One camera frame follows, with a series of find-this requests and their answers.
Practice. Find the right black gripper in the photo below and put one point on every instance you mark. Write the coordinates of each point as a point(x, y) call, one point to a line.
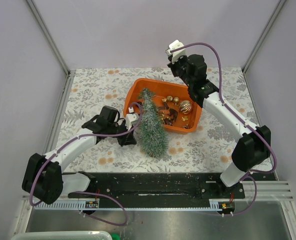
point(174, 67)

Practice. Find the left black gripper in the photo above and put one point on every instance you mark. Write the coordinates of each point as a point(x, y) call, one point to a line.
point(127, 137)

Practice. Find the orange plastic tray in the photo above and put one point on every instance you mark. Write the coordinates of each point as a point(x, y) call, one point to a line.
point(162, 89)

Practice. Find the small frosted christmas tree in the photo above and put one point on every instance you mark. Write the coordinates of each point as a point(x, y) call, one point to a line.
point(152, 134)

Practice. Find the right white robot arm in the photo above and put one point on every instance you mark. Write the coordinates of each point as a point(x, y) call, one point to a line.
point(252, 141)

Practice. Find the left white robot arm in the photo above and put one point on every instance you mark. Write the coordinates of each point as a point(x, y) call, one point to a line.
point(44, 177)

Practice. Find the small gold bauble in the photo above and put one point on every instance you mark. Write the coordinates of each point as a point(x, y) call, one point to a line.
point(176, 100)
point(169, 98)

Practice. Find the large gold striped bauble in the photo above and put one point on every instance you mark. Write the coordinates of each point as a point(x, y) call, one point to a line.
point(185, 107)

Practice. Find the brown ribbon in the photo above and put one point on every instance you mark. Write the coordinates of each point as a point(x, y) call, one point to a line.
point(167, 114)

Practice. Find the gold flower ornament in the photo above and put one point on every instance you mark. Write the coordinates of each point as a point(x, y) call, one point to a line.
point(184, 118)

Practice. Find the green object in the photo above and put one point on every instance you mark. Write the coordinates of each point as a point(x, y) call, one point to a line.
point(115, 236)

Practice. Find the white plastic bin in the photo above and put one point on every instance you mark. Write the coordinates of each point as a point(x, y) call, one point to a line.
point(63, 235)

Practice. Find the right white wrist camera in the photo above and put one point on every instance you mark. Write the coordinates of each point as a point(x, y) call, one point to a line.
point(175, 51)

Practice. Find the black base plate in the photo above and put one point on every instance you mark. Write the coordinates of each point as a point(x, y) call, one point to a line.
point(161, 190)

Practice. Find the white slotted cable duct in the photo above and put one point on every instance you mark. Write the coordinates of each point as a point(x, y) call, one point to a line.
point(79, 205)

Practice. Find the aluminium frame rail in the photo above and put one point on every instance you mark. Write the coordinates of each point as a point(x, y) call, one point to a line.
point(48, 37)

